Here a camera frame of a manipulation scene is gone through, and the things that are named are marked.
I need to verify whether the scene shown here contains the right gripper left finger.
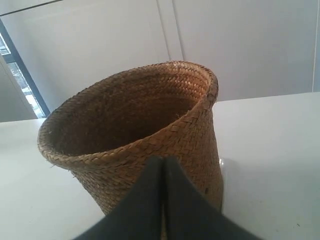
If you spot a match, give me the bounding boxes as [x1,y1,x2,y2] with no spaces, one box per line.
[76,156,164,240]

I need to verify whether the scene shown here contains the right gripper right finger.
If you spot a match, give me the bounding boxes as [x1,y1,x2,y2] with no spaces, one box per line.
[163,156,253,240]

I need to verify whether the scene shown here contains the brown woven straw basket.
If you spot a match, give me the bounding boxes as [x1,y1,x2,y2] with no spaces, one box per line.
[37,61,224,214]

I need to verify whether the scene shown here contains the white cabinet doors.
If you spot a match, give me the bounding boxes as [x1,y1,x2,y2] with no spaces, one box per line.
[0,0,320,112]

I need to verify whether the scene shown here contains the dark window frame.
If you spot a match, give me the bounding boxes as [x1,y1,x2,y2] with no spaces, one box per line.
[0,22,50,119]

